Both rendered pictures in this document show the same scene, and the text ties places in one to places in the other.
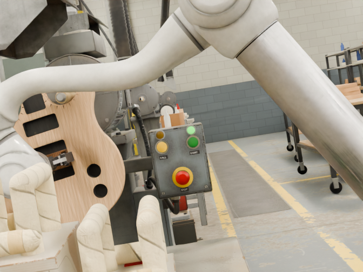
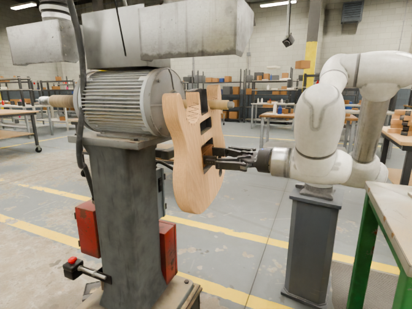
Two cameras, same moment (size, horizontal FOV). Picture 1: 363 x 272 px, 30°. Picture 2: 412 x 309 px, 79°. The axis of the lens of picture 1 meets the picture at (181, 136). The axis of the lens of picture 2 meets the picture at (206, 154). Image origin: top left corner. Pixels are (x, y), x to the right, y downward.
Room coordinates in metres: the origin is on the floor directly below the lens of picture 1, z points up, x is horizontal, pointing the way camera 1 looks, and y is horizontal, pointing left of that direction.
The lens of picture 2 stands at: (1.48, 1.10, 1.29)
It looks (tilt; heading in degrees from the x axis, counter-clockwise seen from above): 14 degrees down; 293
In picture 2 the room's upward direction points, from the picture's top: straight up
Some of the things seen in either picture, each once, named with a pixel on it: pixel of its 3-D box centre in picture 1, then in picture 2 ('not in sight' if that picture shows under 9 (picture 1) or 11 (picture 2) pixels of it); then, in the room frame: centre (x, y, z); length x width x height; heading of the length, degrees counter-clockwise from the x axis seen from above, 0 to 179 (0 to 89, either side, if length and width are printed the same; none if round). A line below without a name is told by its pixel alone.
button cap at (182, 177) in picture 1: (182, 177); not in sight; (1.93, 0.02, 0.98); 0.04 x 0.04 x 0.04; 89
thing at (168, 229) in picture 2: not in sight; (152, 243); (2.21, 0.12, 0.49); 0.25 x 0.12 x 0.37; 179
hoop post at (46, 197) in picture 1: (46, 201); not in sight; (1.08, 0.23, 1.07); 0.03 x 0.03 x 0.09
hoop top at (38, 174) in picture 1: (32, 177); not in sight; (0.99, 0.23, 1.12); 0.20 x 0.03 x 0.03; 2
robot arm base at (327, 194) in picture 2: not in sight; (314, 187); (1.42, -0.46, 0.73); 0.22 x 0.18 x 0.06; 171
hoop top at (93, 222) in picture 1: (93, 222); not in sight; (1.00, 0.15, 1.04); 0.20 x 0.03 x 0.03; 2
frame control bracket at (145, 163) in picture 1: (153, 162); (175, 151); (2.06, 0.10, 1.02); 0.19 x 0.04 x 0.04; 89
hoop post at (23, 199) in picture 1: (26, 218); not in sight; (0.91, 0.22, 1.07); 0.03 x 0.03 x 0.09
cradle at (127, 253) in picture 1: (131, 252); not in sight; (1.09, 0.11, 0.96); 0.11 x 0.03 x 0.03; 93
